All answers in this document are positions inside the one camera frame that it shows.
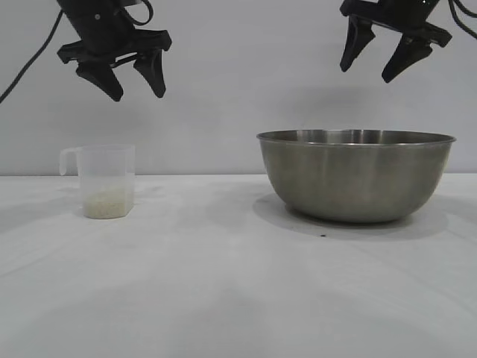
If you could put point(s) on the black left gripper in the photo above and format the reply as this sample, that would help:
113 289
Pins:
100 33

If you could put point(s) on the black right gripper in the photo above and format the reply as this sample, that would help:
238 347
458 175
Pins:
391 13

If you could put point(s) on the translucent plastic measuring cup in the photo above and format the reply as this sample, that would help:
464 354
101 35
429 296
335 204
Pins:
108 168

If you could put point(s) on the white uncooked rice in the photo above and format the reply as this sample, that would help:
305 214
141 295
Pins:
106 205

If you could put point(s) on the stainless steel mixing bowl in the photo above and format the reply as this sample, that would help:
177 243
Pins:
354 179

